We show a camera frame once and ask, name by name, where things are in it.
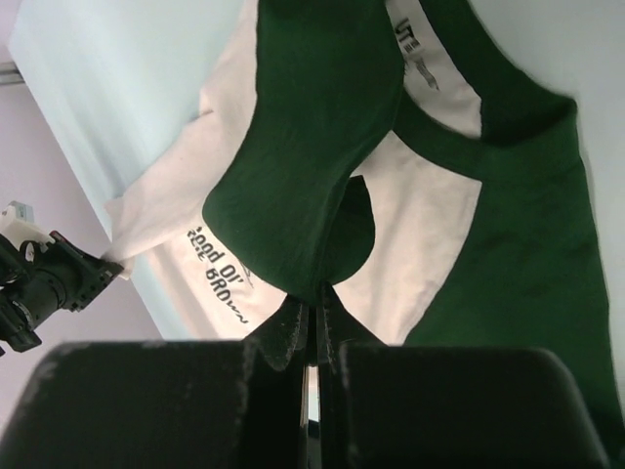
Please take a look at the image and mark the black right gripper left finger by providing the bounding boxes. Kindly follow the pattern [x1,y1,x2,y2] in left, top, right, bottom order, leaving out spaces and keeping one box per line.
[17,299,309,468]

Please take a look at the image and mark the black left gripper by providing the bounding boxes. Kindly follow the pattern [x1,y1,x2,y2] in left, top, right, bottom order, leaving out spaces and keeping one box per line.
[1,231,135,353]

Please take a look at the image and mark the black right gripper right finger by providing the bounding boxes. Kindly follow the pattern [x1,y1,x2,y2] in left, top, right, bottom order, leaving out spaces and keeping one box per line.
[315,287,610,468]

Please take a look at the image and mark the cream and green t-shirt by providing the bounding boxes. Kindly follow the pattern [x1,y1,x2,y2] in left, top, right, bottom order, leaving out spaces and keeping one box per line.
[106,1,624,468]

